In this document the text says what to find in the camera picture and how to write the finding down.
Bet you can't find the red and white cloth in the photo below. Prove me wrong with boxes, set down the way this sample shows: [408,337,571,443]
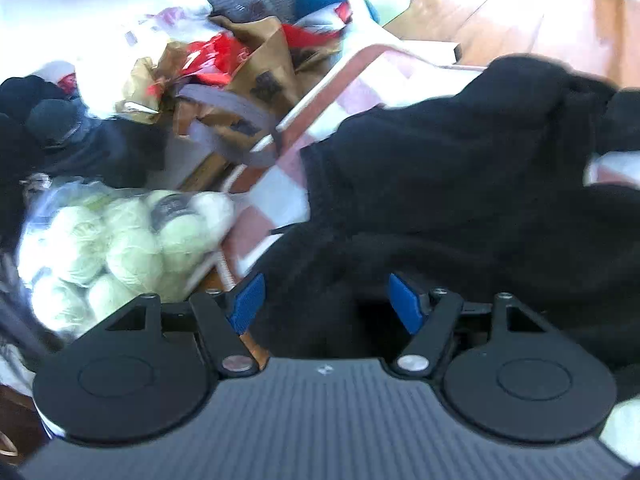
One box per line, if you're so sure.
[282,2,355,50]

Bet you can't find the black garment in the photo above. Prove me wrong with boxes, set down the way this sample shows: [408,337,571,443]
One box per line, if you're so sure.
[252,55,640,376]

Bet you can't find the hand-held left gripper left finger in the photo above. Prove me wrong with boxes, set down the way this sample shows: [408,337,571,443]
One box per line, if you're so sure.
[95,272,267,378]

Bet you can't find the red plastic bag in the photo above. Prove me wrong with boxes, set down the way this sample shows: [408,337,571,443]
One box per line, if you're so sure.
[147,32,251,98]

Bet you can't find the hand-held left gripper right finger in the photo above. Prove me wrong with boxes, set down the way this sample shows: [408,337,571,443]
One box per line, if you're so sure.
[389,272,556,378]

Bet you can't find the bag of light green yarn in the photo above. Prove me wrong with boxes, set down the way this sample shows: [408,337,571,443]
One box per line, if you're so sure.
[17,180,236,336]

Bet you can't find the pink white checkered blanket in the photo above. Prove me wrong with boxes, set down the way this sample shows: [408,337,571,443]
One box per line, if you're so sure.
[215,44,640,466]

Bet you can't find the brown paper bag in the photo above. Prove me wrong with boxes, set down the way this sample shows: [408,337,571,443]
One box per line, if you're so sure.
[117,15,346,171]

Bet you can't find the pile of dark clothes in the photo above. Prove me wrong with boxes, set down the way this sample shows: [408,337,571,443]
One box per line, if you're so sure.
[0,75,168,241]

